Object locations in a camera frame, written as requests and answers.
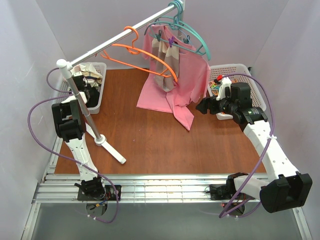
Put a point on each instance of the white clothes basket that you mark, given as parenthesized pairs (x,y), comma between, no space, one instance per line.
(103,67)

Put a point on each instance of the purple clothespin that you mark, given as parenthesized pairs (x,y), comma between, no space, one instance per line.
(171,41)

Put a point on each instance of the teal plastic hanger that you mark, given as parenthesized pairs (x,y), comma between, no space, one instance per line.
(178,18)

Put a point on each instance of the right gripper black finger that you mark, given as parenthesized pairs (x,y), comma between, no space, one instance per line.
(204,109)
(208,101)

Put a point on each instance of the pink t-shirt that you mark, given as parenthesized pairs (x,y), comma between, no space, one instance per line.
(182,78)

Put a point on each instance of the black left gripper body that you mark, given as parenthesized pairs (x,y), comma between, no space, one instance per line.
(81,81)

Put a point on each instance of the beige brown underwear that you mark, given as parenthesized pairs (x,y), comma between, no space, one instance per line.
(169,55)

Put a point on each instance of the white metal clothes rack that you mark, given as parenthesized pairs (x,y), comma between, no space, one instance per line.
(126,40)

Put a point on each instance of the aluminium rail frame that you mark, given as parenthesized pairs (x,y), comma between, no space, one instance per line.
(165,184)

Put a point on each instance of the pile of light clothes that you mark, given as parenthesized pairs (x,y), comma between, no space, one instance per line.
(89,73)

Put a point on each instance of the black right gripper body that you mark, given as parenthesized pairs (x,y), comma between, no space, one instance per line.
(213,105)

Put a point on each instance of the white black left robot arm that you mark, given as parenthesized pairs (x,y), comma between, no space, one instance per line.
(70,126)

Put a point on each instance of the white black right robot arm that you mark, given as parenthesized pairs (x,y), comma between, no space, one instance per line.
(286,188)

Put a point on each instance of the teal clip hanger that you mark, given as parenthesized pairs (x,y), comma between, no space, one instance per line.
(158,35)

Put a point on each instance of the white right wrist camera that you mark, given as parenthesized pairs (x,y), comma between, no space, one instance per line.
(224,87)

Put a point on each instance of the pile of colourful clothespins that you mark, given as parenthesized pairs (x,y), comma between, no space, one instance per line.
(213,89)

